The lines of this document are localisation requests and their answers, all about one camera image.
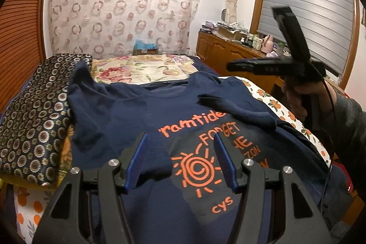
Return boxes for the navy blue printed t-shirt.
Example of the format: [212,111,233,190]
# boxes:
[68,62,329,243]

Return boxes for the person's right hand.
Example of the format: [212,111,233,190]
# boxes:
[282,80,337,132]

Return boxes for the pink kettle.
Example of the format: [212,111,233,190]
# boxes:
[261,35,274,54]

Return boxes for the orange fruit print bedsheet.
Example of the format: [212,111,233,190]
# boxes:
[13,76,331,243]

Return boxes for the grey window blind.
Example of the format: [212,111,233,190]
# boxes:
[257,0,354,75]

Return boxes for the cardboard box of clutter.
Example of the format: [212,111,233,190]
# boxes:
[213,22,248,41]

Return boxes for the wooden sideboard cabinet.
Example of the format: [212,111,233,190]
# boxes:
[196,32,283,95]

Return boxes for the dark circle patterned folded quilt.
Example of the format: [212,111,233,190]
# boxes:
[1,53,92,188]

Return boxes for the floral cream blanket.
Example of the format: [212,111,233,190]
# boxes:
[91,54,197,85]

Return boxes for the louvered wooden wardrobe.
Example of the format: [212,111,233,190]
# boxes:
[1,0,46,111]

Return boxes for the circle patterned sheer curtain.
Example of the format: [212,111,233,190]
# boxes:
[48,0,200,58]

